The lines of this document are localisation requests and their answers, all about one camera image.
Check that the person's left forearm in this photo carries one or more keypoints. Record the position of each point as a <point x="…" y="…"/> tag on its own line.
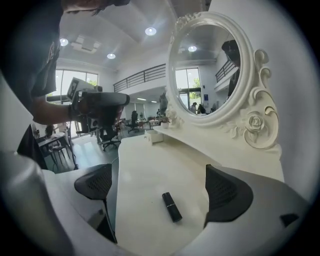
<point x="50" y="112"/>

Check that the dark balcony railing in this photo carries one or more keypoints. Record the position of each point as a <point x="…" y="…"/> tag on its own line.
<point x="140" y="76"/>

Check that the black office chair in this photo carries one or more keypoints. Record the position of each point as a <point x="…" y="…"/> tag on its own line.
<point x="135" y="121"/>
<point x="110" y="136"/>

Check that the large glass window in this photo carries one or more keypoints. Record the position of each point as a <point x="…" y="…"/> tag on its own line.
<point x="75" y="82"/>

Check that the oval mirror white ornate frame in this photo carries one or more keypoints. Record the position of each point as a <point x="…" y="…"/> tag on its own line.
<point x="255" y="122"/>

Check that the round ceiling light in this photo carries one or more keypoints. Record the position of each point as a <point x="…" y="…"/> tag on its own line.
<point x="63" y="41"/>
<point x="111" y="55"/>
<point x="150" y="31"/>

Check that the white ornate table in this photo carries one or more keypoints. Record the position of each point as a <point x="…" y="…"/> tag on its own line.
<point x="150" y="175"/>

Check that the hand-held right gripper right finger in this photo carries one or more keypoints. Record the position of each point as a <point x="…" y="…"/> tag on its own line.
<point x="230" y="197"/>

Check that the small black object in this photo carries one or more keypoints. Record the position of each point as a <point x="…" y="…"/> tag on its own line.
<point x="172" y="207"/>

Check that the dark table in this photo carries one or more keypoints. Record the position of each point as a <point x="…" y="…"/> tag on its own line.
<point x="52" y="143"/>

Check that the person's black t-shirt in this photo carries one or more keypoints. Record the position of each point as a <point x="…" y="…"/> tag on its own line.
<point x="30" y="50"/>

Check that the pink flower in white pot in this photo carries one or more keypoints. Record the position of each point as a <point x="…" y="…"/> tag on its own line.
<point x="165" y="124"/>

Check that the ceiling air vent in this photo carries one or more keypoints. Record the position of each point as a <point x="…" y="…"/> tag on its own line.
<point x="85" y="45"/>

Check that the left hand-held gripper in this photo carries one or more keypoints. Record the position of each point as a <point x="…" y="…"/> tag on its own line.
<point x="93" y="102"/>

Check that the person's left hand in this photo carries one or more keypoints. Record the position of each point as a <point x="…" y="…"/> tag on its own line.
<point x="81" y="107"/>

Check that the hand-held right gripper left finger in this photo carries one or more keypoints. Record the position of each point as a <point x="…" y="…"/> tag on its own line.
<point x="95" y="185"/>

